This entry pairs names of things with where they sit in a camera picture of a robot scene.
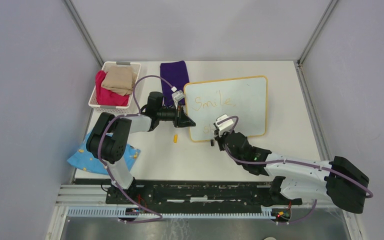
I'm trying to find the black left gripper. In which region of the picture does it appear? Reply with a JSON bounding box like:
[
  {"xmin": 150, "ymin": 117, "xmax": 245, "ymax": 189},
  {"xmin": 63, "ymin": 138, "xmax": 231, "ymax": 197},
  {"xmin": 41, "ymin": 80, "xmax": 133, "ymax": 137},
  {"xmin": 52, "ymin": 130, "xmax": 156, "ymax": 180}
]
[{"xmin": 157, "ymin": 102, "xmax": 196, "ymax": 129}]

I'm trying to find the yellow framed whiteboard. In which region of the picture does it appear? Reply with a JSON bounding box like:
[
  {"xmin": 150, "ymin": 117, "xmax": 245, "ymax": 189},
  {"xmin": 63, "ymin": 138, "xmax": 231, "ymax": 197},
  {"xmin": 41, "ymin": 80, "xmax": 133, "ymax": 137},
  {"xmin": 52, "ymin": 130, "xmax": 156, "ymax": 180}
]
[{"xmin": 183, "ymin": 75, "xmax": 268, "ymax": 142}]

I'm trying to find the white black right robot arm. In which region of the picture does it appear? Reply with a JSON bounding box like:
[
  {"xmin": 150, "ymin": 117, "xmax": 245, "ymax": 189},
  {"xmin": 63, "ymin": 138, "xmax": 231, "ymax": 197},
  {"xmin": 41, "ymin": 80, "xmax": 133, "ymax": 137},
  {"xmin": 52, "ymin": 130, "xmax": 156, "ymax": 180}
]
[{"xmin": 214, "ymin": 130, "xmax": 374, "ymax": 214}]

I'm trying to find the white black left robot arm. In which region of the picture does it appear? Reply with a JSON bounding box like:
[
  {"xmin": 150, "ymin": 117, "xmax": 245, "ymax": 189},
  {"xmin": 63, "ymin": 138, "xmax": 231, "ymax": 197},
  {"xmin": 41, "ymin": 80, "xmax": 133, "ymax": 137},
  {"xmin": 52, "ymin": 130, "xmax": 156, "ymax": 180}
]
[{"xmin": 86, "ymin": 91, "xmax": 196, "ymax": 204}]

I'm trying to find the purple folded cloth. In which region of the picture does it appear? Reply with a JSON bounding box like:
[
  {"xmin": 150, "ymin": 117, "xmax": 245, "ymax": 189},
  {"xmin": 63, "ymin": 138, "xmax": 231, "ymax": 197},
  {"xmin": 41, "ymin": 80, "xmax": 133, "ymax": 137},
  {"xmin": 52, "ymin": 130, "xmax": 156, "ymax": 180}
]
[{"xmin": 160, "ymin": 60, "xmax": 190, "ymax": 107}]

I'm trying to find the white perforated plastic basket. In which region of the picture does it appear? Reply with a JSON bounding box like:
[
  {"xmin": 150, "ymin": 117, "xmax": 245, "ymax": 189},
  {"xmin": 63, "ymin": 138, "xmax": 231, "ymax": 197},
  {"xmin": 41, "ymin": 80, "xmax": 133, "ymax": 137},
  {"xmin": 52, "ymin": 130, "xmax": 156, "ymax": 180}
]
[{"xmin": 88, "ymin": 61, "xmax": 141, "ymax": 114}]

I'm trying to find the beige cloth in basket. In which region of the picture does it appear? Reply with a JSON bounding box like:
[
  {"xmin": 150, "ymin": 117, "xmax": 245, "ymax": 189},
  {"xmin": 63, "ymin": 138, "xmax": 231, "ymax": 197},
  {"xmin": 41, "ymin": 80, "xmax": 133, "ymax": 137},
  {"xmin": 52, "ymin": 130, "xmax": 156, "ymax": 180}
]
[{"xmin": 101, "ymin": 66, "xmax": 138, "ymax": 96}]

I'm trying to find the red cloth in basket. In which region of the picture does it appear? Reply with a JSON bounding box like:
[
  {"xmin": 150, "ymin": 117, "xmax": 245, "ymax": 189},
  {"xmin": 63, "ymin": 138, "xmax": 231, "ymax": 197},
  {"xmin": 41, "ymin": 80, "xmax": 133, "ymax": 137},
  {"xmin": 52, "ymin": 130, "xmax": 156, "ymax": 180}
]
[{"xmin": 95, "ymin": 70, "xmax": 130, "ymax": 107}]

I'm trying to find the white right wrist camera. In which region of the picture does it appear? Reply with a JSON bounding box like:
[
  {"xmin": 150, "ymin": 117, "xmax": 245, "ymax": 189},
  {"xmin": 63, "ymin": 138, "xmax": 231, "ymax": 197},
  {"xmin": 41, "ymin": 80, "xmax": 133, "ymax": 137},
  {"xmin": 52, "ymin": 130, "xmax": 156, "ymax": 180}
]
[{"xmin": 213, "ymin": 114, "xmax": 239, "ymax": 137}]

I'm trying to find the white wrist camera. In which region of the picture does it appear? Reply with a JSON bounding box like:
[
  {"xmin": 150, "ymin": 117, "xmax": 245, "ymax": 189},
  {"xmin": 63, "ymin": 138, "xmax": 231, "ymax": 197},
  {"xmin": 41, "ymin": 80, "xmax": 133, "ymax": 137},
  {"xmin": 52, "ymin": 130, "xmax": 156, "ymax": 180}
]
[
  {"xmin": 171, "ymin": 90, "xmax": 185, "ymax": 108},
  {"xmin": 213, "ymin": 114, "xmax": 239, "ymax": 137}
]

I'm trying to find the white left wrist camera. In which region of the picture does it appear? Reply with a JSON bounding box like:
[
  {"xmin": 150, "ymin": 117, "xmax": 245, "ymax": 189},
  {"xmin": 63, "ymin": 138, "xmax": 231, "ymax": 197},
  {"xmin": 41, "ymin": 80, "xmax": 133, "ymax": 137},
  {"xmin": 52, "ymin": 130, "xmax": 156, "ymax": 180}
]
[{"xmin": 171, "ymin": 90, "xmax": 185, "ymax": 108}]

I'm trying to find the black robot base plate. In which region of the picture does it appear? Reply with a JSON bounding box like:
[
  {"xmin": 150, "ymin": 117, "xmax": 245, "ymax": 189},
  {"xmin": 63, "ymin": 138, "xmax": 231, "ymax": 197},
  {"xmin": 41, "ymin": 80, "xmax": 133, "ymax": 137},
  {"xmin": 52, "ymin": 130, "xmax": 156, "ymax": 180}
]
[{"xmin": 105, "ymin": 180, "xmax": 303, "ymax": 214}]

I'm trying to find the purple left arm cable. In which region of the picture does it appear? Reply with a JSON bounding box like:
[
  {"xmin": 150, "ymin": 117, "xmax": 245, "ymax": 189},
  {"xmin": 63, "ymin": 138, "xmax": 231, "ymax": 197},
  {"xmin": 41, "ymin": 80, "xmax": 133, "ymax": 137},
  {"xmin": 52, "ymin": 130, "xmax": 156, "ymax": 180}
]
[{"xmin": 96, "ymin": 75, "xmax": 164, "ymax": 224}]

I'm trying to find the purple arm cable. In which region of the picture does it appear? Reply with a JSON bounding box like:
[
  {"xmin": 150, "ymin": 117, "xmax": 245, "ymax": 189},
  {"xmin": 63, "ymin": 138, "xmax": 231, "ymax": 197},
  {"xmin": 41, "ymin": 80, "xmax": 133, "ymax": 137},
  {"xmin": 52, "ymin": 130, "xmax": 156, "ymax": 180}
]
[
  {"xmin": 96, "ymin": 75, "xmax": 164, "ymax": 224},
  {"xmin": 215, "ymin": 115, "xmax": 374, "ymax": 225}
]

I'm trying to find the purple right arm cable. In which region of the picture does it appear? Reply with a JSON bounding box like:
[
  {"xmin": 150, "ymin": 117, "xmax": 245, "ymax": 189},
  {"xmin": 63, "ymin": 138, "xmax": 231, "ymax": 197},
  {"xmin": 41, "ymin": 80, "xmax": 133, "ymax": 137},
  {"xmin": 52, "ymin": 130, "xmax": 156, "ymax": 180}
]
[{"xmin": 215, "ymin": 115, "xmax": 374, "ymax": 225}]

